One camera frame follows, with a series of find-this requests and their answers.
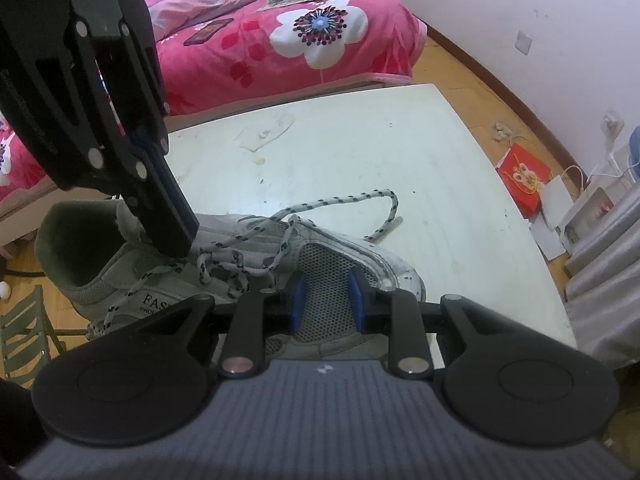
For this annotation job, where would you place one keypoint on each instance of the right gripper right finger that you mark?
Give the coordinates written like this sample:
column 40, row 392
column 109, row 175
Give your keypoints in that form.
column 395, row 314

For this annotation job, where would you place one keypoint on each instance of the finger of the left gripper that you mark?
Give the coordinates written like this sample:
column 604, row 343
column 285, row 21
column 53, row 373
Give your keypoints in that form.
column 164, row 214
column 151, row 163

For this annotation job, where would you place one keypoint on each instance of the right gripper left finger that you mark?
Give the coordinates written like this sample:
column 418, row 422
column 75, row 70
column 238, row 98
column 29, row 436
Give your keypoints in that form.
column 258, row 315

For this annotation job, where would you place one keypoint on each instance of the white black speckled shoelace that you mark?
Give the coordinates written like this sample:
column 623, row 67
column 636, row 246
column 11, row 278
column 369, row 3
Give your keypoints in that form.
column 230, row 254

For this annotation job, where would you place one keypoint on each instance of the white mint sneaker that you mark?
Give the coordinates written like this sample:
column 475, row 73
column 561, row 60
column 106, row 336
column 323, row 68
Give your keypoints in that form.
column 99, row 256

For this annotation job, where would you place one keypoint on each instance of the black phone on bed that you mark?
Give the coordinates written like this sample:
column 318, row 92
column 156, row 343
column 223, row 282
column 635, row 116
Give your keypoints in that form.
column 207, row 31

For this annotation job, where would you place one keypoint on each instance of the green folding stool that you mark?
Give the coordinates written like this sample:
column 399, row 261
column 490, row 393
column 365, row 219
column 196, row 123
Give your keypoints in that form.
column 26, row 335

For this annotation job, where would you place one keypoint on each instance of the red gift box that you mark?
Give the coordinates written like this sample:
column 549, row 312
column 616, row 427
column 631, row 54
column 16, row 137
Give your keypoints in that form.
column 524, row 176

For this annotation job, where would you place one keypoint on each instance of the white paper bag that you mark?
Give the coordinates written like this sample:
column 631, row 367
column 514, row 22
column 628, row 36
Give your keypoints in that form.
column 556, row 199

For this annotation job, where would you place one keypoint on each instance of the grey curtain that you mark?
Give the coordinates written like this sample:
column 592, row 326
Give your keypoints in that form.
column 602, row 295

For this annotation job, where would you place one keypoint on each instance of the white water dispenser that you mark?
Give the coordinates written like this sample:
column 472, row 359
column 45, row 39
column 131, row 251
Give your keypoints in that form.
column 595, row 201

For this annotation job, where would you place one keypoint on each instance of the blue water bottle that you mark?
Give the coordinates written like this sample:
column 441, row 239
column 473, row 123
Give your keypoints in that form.
column 634, row 154

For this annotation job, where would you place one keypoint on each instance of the white wall socket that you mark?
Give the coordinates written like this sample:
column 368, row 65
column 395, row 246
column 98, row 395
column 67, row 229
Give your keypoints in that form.
column 612, row 124

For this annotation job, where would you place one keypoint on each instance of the white wall switch plate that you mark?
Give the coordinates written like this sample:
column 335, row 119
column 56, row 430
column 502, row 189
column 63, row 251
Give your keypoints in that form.
column 523, row 43

